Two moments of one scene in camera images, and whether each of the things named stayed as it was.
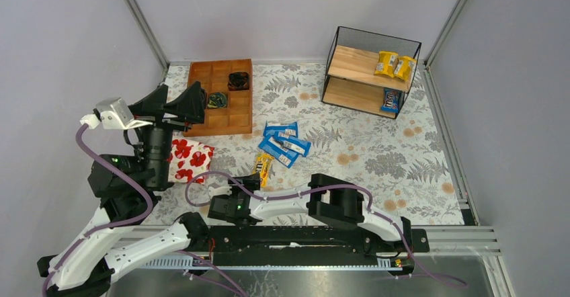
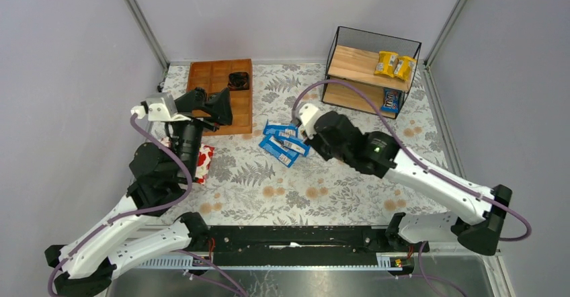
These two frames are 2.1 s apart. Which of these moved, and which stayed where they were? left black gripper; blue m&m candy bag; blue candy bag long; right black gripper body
Moved: left black gripper; right black gripper body
Stayed: blue candy bag long; blue m&m candy bag
